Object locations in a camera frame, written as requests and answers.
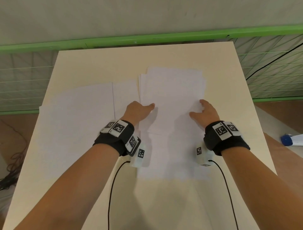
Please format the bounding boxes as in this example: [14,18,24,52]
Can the person's right hand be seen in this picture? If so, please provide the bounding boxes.
[189,99,222,130]

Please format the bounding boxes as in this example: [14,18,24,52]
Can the person's left hand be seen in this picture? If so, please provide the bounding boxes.
[118,101,156,127]

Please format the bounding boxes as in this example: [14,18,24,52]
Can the stack of white paper sheets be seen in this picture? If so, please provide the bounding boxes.
[138,67,207,136]

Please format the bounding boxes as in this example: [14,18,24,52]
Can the person's left forearm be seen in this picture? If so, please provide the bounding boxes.
[13,142,120,230]

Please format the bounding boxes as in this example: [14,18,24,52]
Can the person's right forearm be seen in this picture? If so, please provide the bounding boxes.
[221,142,303,230]

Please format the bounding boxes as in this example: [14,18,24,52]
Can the white paper sheet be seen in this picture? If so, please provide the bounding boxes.
[111,79,141,119]
[39,82,116,180]
[137,131,212,181]

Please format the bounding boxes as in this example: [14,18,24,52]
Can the green metal mesh fence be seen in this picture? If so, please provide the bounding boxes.
[0,25,303,115]

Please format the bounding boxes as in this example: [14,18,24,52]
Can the white bottle with blue cap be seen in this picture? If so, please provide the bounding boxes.
[280,134,303,147]

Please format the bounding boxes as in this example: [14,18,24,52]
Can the black wrist strap with markers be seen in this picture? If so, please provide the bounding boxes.
[92,120,142,157]
[204,121,251,156]

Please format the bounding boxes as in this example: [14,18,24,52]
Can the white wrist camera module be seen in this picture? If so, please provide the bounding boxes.
[130,145,147,168]
[196,141,213,167]

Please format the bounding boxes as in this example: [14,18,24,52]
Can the black camera cable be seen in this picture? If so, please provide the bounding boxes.
[208,160,239,230]
[107,161,131,230]

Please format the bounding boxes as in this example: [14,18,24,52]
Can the thin black cable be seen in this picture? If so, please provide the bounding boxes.
[245,42,303,81]

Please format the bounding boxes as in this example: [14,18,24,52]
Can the tangled dark cables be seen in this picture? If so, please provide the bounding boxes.
[0,118,28,191]

